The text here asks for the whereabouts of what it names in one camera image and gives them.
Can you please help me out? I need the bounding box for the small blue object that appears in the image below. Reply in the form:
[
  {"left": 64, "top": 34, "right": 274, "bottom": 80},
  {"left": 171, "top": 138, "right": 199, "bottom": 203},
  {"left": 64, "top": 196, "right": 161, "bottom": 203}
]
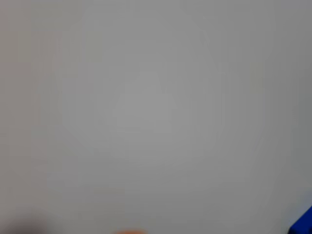
[{"left": 287, "top": 205, "right": 312, "bottom": 234}]

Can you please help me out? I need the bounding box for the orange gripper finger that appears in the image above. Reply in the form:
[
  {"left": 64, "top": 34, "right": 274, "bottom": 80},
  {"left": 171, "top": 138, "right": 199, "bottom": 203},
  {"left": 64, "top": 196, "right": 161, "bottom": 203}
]
[{"left": 113, "top": 228, "right": 148, "bottom": 234}]

